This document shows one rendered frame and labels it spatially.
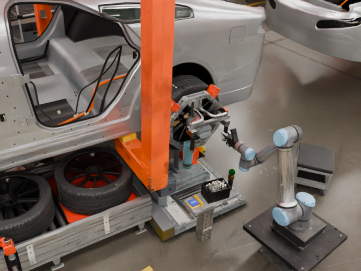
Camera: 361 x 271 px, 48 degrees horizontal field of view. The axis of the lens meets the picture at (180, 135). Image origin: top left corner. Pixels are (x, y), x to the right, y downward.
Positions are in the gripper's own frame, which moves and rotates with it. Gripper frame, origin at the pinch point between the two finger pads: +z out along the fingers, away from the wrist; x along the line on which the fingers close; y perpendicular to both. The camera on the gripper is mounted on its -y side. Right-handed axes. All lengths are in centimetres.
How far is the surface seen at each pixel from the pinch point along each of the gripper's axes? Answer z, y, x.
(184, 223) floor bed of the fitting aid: -16, 75, -46
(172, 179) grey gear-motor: 9, 43, -45
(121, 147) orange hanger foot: 45, 20, -76
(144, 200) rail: 0, 45, -77
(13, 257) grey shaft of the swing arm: -5, 46, -184
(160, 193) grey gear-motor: 9, 55, -56
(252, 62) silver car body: 44, -33, 63
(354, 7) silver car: 69, -57, 237
